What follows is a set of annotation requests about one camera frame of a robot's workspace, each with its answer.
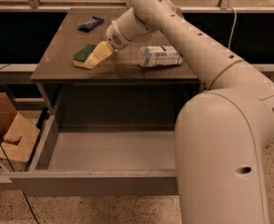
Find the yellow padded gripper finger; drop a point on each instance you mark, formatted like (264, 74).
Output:
(102, 51)

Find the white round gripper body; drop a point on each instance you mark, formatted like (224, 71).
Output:
(114, 37)

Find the green and yellow sponge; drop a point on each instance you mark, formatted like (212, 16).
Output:
(81, 56)

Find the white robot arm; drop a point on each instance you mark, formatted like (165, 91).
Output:
(220, 133)

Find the grey cabinet with glossy top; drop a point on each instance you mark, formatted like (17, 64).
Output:
(116, 94)

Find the open grey top drawer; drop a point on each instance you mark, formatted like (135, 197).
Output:
(97, 145)

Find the clear plastic water bottle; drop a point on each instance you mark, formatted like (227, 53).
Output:
(154, 56)

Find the brown cardboard box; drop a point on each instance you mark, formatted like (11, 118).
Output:
(17, 136)

